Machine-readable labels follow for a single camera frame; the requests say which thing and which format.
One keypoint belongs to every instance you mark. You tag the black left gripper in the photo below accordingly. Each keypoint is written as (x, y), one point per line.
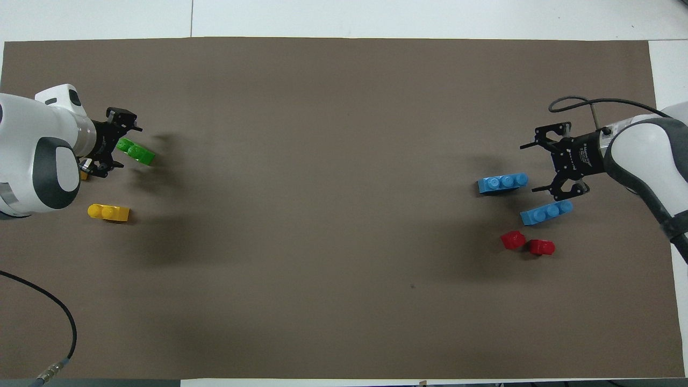
(106, 142)

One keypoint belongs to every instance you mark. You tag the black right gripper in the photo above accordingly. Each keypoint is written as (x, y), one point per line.
(580, 156)

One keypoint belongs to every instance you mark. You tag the green two-stud toy block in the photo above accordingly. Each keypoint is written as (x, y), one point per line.
(137, 152)

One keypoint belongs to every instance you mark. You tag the blue three-stud toy block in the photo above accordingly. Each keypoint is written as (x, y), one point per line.
(545, 213)
(502, 184)

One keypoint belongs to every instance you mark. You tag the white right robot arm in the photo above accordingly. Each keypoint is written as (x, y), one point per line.
(645, 145)

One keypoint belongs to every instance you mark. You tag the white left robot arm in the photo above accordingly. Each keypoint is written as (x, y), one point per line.
(32, 123)

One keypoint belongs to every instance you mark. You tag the red single-stud toy block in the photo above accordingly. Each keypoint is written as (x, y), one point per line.
(542, 247)
(513, 240)

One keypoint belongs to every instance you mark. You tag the brown paper table mat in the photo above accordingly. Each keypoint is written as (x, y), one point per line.
(344, 107)

